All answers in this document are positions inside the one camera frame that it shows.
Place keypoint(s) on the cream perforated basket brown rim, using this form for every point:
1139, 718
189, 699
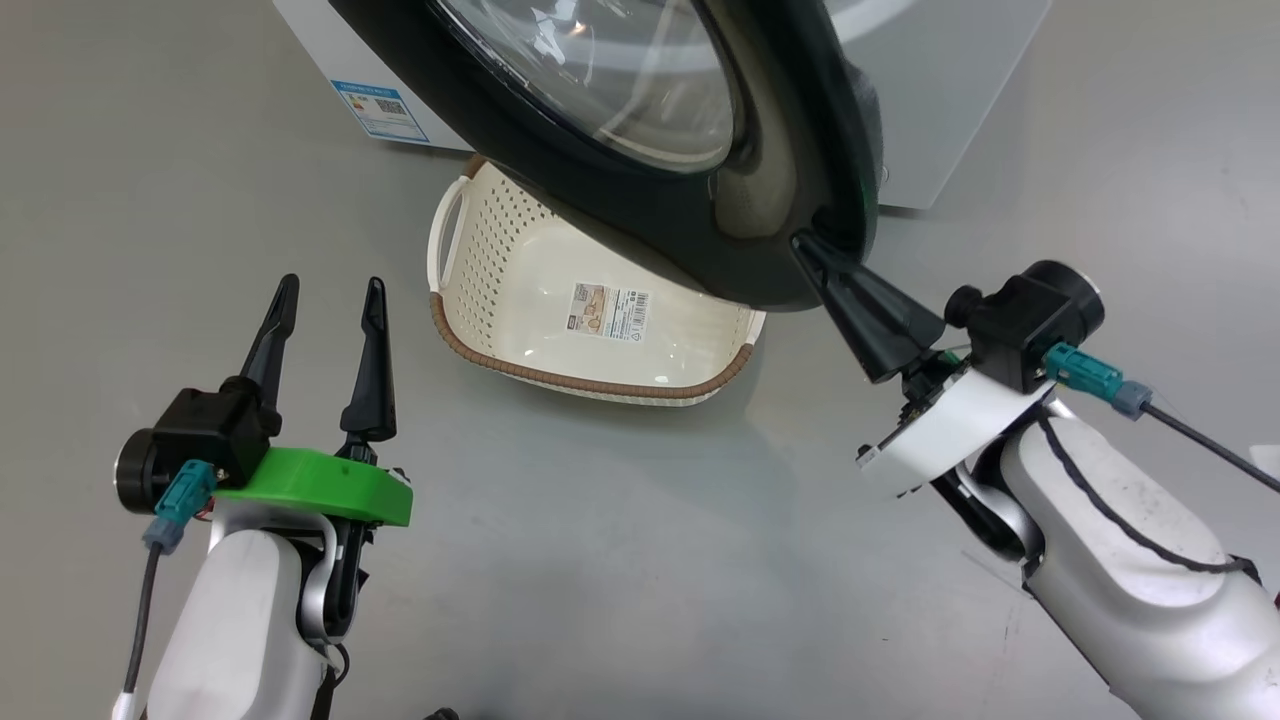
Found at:
510, 320

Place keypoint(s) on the blue energy label sticker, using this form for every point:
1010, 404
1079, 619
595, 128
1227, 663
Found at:
380, 110

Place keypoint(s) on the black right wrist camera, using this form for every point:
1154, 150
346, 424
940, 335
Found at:
1020, 320

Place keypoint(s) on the white front-load washing machine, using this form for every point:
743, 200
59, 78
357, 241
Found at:
960, 100

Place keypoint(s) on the dark round glass washer door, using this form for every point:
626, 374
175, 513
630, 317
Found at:
640, 220

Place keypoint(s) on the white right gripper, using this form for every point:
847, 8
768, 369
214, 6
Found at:
950, 430

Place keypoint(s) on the paper product label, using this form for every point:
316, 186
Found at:
610, 310

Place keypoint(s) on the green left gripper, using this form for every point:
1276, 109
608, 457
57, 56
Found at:
320, 485

